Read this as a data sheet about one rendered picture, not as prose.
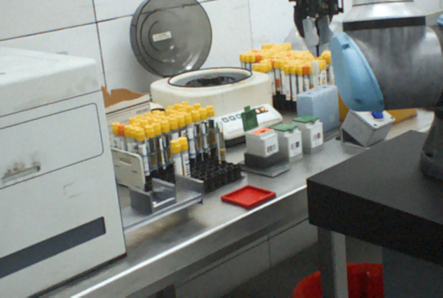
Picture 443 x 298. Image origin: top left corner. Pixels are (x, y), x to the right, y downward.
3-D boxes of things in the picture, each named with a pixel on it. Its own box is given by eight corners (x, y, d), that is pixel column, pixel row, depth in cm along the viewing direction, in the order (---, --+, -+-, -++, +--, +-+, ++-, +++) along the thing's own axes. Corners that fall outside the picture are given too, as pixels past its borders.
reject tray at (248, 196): (248, 209, 116) (248, 205, 116) (221, 200, 121) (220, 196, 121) (276, 196, 120) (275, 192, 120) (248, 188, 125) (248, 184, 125)
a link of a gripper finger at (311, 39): (314, 63, 149) (312, 20, 146) (301, 59, 154) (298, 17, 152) (327, 60, 150) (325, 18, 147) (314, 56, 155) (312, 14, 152)
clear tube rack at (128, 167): (144, 193, 128) (139, 156, 126) (113, 182, 135) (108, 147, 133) (225, 161, 141) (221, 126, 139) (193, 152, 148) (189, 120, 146)
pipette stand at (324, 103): (320, 144, 146) (318, 97, 143) (293, 139, 150) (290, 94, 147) (345, 130, 153) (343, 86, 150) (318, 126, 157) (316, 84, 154)
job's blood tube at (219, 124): (223, 174, 132) (218, 124, 129) (219, 173, 133) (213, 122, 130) (229, 172, 133) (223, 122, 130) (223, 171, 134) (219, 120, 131)
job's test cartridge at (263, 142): (265, 167, 131) (263, 135, 129) (247, 163, 134) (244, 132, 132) (279, 161, 133) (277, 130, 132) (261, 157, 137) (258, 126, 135)
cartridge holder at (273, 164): (272, 177, 129) (271, 159, 128) (237, 169, 135) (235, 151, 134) (291, 169, 133) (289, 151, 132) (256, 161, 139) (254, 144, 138)
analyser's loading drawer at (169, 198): (101, 250, 102) (96, 217, 100) (77, 238, 107) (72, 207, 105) (206, 204, 115) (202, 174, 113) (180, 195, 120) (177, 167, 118)
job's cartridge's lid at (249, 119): (241, 108, 131) (239, 108, 132) (246, 132, 132) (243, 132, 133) (255, 103, 134) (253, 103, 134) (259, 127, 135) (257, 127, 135)
